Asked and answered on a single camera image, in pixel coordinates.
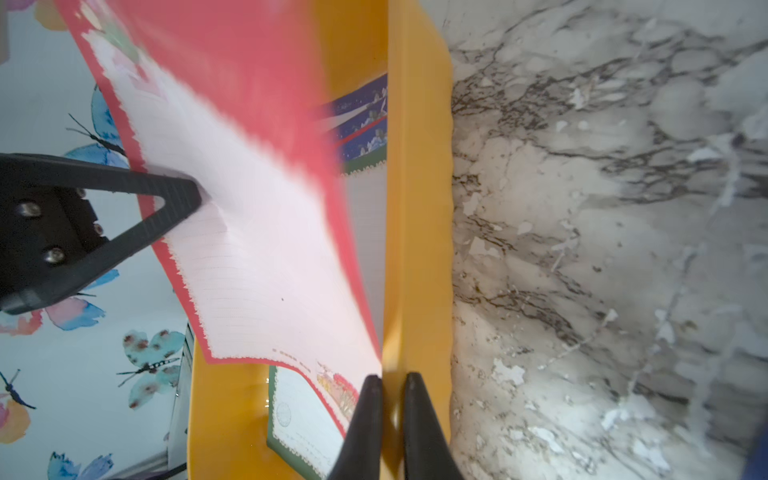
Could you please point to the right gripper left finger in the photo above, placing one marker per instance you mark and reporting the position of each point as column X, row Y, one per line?
column 359, row 458

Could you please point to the stack of stationery papers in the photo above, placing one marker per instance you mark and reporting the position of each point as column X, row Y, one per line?
column 358, row 123

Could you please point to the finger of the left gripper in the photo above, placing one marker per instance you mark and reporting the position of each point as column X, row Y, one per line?
column 52, row 246

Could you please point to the red stationery paper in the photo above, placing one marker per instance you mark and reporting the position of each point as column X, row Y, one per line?
column 229, row 94

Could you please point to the yellow plastic storage tray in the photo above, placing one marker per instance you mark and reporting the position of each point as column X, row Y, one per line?
column 359, row 40

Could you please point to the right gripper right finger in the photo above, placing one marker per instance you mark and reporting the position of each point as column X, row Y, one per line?
column 426, row 451

